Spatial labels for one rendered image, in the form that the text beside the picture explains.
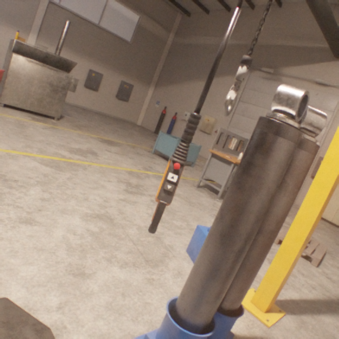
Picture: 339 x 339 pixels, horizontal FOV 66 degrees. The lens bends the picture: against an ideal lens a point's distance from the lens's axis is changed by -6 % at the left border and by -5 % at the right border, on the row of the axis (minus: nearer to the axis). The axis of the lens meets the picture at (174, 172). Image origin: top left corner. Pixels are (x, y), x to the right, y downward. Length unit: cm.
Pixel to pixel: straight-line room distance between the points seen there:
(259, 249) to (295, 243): 94
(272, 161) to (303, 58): 1119
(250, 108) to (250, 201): 1119
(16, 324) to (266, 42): 1327
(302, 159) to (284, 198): 23
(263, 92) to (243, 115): 128
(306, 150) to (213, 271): 78
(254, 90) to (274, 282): 1060
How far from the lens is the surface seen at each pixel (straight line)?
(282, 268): 260
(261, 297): 274
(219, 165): 609
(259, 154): 125
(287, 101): 130
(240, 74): 97
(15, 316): 45
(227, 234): 131
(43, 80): 807
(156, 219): 103
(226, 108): 93
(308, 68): 1210
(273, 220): 158
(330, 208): 1013
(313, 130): 161
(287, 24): 1341
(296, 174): 155
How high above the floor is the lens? 133
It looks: 11 degrees down
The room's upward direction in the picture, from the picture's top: 22 degrees clockwise
